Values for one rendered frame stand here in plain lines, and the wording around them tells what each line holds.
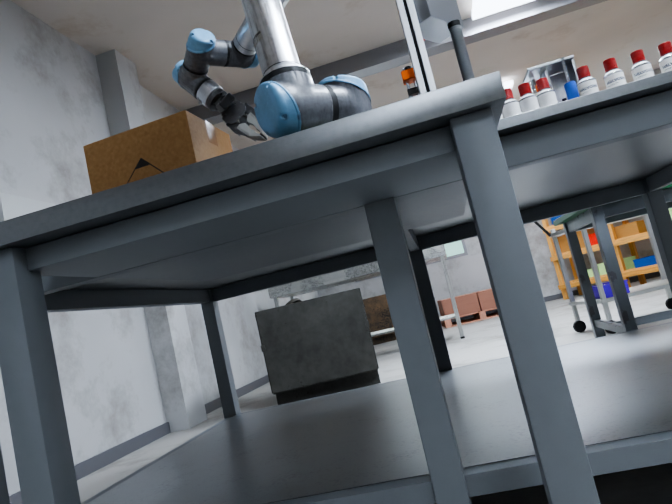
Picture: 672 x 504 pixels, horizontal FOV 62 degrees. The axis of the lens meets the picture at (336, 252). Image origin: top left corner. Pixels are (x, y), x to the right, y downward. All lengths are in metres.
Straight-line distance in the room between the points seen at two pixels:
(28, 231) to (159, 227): 0.21
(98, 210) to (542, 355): 0.70
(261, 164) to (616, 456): 0.78
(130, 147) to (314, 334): 2.82
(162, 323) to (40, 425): 3.38
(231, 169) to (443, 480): 0.67
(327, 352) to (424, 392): 3.04
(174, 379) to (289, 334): 0.93
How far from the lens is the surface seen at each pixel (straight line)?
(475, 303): 8.49
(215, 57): 1.75
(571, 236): 3.45
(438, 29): 1.75
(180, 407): 4.41
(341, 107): 1.23
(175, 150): 1.42
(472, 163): 0.82
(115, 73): 4.93
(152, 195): 0.91
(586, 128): 1.13
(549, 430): 0.83
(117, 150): 1.51
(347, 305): 4.08
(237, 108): 1.71
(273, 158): 0.84
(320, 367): 4.10
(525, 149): 1.11
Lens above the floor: 0.55
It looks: 6 degrees up
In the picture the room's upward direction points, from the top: 13 degrees counter-clockwise
